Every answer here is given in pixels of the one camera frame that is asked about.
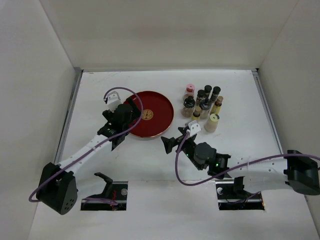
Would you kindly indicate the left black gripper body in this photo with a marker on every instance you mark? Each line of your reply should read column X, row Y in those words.
column 125, row 127

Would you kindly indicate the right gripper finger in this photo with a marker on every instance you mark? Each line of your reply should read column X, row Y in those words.
column 169, row 143
column 183, row 130

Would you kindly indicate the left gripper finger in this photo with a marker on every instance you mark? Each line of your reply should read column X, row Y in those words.
column 130, row 102
column 107, row 114

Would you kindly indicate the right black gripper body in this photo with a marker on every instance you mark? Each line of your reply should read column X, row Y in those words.
column 188, row 145

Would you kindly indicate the round black cap jar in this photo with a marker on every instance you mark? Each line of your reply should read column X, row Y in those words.
column 188, row 107

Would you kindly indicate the yellow cap white powder jar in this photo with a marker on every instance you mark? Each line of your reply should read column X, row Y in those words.
column 212, row 123

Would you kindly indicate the black lid wide jar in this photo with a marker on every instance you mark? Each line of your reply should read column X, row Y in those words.
column 205, row 106

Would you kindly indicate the pink cap spice jar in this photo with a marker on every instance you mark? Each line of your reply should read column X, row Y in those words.
column 189, row 91

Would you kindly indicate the small black cap spice bottle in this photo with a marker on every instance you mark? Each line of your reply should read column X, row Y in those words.
column 207, row 90

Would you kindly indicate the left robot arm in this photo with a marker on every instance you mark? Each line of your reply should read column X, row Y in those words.
column 57, row 187

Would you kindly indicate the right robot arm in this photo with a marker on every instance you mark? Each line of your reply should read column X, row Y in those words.
column 293, row 171

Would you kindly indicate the round red lacquer tray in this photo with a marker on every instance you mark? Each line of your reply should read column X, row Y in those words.
column 157, row 116

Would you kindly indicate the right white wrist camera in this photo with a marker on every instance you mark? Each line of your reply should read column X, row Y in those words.
column 193, row 127

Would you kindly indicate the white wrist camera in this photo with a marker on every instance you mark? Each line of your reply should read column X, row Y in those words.
column 112, row 100
column 193, row 127

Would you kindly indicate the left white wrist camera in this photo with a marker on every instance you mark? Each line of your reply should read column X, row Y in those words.
column 112, row 100

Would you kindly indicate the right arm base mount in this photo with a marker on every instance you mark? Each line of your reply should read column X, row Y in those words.
column 231, row 196

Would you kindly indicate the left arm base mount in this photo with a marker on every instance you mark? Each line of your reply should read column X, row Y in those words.
column 112, row 198

